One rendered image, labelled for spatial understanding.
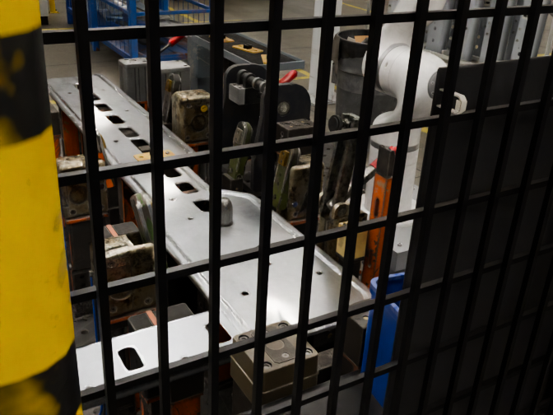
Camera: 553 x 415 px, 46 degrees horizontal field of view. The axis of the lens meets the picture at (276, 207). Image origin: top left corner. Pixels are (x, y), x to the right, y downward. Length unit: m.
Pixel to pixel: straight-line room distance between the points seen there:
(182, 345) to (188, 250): 0.24
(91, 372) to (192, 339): 0.13
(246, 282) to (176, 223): 0.22
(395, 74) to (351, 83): 2.71
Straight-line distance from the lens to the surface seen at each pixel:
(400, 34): 1.59
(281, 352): 0.76
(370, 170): 1.11
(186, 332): 0.88
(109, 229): 1.16
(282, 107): 1.31
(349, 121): 1.05
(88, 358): 0.85
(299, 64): 1.59
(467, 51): 5.89
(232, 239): 1.10
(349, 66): 4.18
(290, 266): 1.03
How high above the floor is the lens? 1.53
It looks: 26 degrees down
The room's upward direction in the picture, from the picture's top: 3 degrees clockwise
